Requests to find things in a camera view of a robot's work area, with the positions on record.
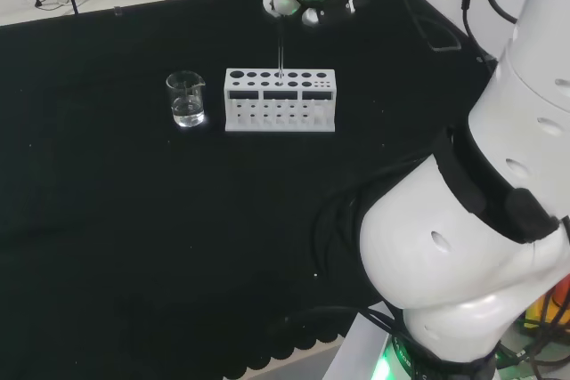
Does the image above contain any clear glass rod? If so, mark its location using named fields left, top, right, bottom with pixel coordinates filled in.
left=276, top=13, right=285, bottom=87

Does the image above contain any clear glass beaker with water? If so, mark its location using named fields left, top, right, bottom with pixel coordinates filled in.
left=165, top=70, right=207, bottom=128

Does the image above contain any yellow stop button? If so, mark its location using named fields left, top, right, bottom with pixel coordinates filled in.
left=523, top=275, right=570, bottom=332

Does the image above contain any black bench cloth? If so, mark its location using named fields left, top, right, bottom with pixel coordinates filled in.
left=0, top=0, right=500, bottom=380

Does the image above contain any pale board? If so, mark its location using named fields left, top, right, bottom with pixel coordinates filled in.
left=330, top=302, right=398, bottom=380

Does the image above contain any white test tube rack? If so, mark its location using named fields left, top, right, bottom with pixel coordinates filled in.
left=224, top=68, right=337, bottom=133

